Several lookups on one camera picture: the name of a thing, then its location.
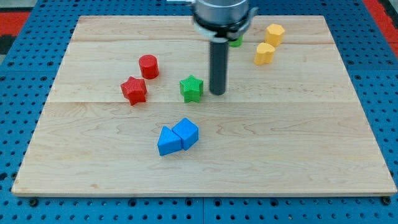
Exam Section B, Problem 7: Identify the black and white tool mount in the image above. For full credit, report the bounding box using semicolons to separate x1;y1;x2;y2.
193;7;258;43

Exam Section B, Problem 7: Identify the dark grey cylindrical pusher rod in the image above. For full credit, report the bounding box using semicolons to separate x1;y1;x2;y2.
209;42;229;95

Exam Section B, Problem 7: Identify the green star block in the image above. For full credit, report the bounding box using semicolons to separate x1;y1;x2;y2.
180;75;203;103

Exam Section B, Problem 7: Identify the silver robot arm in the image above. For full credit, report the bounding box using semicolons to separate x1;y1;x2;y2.
168;0;258;95

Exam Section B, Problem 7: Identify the green block behind arm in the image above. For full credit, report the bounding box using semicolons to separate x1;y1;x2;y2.
229;35;243;47

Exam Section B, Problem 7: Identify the red star block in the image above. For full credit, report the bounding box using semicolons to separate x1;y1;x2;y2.
120;77;147;106

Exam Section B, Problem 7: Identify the yellow heart block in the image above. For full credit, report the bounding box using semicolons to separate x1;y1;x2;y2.
254;42;275;65

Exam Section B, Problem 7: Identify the yellow hexagon block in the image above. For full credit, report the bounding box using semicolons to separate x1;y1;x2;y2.
264;24;285;47

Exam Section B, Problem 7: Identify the red cylinder block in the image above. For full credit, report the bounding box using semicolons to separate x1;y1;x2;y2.
139;55;159;79

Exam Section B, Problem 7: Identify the blue cube block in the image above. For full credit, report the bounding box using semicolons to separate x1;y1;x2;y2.
172;118;199;151

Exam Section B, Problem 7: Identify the blue triangle block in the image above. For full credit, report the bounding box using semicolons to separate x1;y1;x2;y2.
157;126;182;156

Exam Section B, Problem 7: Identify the wooden board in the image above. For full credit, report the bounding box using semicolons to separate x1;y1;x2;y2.
12;16;397;197

